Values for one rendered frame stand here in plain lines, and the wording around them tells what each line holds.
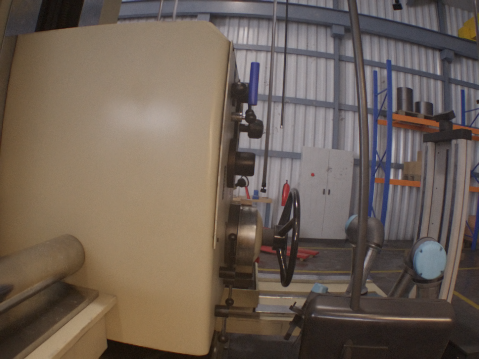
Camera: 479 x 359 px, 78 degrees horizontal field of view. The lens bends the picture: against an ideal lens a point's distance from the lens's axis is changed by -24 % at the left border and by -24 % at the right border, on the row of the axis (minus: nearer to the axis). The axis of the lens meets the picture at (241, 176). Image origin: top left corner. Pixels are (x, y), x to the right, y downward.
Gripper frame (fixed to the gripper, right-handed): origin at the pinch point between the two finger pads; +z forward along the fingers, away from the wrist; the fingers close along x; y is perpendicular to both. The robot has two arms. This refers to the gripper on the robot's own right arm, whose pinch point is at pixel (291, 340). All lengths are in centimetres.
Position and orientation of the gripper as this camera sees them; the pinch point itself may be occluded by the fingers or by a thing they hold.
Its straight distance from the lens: 178.5
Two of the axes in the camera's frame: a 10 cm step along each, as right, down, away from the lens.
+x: -1.9, 0.9, 9.8
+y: 8.8, 4.6, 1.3
